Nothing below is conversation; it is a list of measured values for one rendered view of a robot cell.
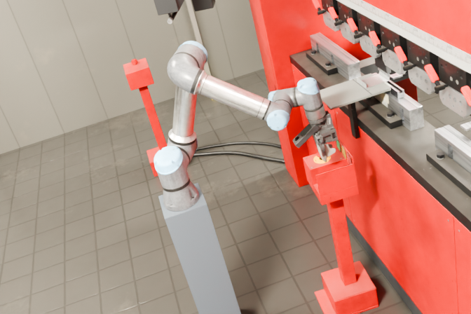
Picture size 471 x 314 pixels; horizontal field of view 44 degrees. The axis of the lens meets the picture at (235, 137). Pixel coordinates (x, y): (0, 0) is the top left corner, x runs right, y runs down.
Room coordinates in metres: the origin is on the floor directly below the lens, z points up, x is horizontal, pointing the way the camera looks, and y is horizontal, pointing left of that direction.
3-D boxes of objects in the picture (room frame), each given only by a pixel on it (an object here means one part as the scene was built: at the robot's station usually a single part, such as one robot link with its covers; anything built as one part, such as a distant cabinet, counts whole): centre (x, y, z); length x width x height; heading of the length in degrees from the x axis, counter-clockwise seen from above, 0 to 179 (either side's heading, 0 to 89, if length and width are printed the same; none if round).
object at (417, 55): (1.79, -0.72, 1.20); 0.15 x 0.09 x 0.17; 8
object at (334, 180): (1.98, -0.34, 0.75); 0.20 x 0.16 x 0.18; 4
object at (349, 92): (2.14, -0.52, 1.00); 0.26 x 0.18 x 0.01; 98
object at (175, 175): (2.01, 0.28, 0.94); 0.13 x 0.12 x 0.14; 160
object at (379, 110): (2.11, -0.62, 0.89); 0.30 x 0.05 x 0.03; 8
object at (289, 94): (1.95, -0.21, 1.13); 0.11 x 0.11 x 0.08; 70
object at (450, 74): (1.59, -0.74, 1.20); 0.15 x 0.09 x 0.17; 8
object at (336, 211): (1.98, -0.34, 0.39); 0.06 x 0.06 x 0.54; 4
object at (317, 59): (2.75, -0.53, 0.89); 0.30 x 0.05 x 0.03; 8
